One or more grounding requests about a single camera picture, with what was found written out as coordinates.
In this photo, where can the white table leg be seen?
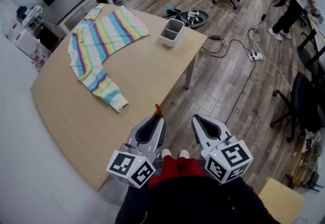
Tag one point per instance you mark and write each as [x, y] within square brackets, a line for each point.
[191, 73]

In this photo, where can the black printer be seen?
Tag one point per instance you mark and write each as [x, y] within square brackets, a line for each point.
[22, 12]

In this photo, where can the white power strip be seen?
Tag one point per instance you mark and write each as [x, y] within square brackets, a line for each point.
[256, 56]

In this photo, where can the striped pastel sweater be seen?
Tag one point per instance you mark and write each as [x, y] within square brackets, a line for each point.
[101, 42]

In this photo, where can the black armchair on castors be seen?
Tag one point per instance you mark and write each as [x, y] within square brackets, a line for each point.
[302, 106]

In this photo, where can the white spare gripper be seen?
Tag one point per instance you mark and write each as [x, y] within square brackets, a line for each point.
[193, 16]

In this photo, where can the person's black top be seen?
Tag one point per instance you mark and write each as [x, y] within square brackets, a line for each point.
[190, 202]

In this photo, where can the black cabinet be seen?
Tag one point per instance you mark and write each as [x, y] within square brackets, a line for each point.
[48, 37]

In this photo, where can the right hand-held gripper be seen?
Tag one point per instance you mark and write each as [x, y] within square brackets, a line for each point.
[228, 162]

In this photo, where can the grey divided plastic bin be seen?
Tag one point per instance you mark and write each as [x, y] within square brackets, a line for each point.
[171, 36]

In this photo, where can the person's right white shoe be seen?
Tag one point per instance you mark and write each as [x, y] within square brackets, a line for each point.
[183, 154]

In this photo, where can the person's left white shoe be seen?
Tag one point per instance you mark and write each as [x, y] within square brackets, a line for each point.
[166, 153]

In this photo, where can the teal and black tool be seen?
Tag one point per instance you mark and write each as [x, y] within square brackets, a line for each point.
[172, 11]

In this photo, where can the white cabinet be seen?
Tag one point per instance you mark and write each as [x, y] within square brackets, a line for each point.
[26, 41]

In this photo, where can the dark desk with white legs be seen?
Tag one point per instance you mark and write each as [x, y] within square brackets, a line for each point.
[66, 4]

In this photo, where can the person's white shoe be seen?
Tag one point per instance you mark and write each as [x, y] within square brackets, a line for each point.
[166, 153]
[183, 154]

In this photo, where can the person's leg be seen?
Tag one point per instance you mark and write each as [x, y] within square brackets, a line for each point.
[190, 167]
[165, 169]

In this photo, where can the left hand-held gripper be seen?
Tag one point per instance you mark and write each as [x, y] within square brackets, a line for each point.
[132, 167]

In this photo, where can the red and white rack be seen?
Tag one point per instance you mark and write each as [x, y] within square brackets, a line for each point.
[40, 56]

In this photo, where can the black router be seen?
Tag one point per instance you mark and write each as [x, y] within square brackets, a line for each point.
[314, 181]

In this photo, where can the person's right forearm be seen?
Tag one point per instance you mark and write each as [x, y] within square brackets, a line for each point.
[254, 202]

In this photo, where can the black desk frame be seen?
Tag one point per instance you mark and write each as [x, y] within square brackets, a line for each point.
[308, 52]

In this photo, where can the white shelf unit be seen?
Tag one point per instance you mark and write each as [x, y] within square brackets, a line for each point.
[33, 16]

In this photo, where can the open black carry case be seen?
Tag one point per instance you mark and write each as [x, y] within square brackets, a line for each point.
[200, 18]

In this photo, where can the light wooden side table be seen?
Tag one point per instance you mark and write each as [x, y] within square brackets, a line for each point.
[280, 202]

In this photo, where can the black power adapter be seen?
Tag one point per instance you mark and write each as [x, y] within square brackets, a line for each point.
[215, 37]

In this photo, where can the person's right leg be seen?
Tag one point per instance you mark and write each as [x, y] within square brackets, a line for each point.
[190, 167]

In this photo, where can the person's left leg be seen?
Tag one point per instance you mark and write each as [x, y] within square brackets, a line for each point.
[165, 169]

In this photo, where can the person's left forearm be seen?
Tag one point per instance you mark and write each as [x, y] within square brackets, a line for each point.
[132, 202]

